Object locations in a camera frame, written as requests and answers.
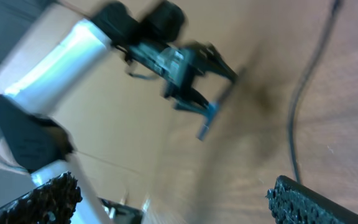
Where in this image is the blue-screen Galaxy smartphone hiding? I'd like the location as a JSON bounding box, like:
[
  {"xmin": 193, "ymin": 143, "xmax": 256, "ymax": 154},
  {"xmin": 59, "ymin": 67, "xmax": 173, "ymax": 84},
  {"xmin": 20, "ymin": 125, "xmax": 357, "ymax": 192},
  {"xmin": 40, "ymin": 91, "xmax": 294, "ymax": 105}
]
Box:
[{"xmin": 197, "ymin": 67, "xmax": 247, "ymax": 141}]

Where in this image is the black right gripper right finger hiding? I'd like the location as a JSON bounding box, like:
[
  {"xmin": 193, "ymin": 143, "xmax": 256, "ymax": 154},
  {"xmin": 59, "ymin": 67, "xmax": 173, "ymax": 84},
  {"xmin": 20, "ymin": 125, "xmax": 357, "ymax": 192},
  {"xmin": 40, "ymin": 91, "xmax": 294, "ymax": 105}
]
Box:
[{"xmin": 266, "ymin": 175, "xmax": 358, "ymax": 224}]

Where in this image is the cardboard wall panel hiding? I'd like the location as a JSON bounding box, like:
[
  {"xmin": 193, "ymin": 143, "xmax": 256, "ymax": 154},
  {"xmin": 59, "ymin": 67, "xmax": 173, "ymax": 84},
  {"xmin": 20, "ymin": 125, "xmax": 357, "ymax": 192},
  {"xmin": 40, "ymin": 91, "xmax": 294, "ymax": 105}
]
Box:
[{"xmin": 0, "ymin": 5, "xmax": 158, "ymax": 207}]

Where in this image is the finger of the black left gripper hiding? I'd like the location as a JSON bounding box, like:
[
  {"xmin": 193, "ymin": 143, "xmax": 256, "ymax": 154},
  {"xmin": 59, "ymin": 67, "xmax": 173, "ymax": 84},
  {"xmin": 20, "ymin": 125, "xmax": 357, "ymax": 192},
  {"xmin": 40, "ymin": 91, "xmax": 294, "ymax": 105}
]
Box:
[
  {"xmin": 191, "ymin": 42, "xmax": 238, "ymax": 83},
  {"xmin": 173, "ymin": 87, "xmax": 218, "ymax": 117}
]

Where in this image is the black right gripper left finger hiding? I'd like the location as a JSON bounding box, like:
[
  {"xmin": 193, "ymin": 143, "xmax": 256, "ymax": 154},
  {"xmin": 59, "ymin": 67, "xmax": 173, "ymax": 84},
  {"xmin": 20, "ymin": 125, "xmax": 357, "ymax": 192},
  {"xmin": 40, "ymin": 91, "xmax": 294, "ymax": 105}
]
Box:
[{"xmin": 0, "ymin": 172, "xmax": 83, "ymax": 224}]

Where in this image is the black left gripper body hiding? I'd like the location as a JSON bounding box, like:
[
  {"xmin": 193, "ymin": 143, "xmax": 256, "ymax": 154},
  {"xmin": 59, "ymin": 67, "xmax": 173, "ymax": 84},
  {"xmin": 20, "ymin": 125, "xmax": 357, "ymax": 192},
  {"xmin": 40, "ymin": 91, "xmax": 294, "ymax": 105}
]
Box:
[{"xmin": 124, "ymin": 42, "xmax": 209, "ymax": 98}]

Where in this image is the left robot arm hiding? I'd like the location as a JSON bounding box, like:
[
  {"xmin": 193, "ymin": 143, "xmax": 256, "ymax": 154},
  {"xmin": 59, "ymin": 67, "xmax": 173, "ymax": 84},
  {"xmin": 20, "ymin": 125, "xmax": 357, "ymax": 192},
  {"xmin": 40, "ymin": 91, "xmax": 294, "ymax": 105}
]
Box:
[{"xmin": 0, "ymin": 1, "xmax": 239, "ymax": 223}]

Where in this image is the black USB charging cable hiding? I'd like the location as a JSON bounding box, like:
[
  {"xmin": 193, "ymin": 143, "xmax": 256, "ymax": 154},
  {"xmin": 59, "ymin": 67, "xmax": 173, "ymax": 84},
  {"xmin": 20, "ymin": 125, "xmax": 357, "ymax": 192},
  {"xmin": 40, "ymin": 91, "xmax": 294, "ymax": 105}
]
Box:
[{"xmin": 286, "ymin": 0, "xmax": 344, "ymax": 184}]

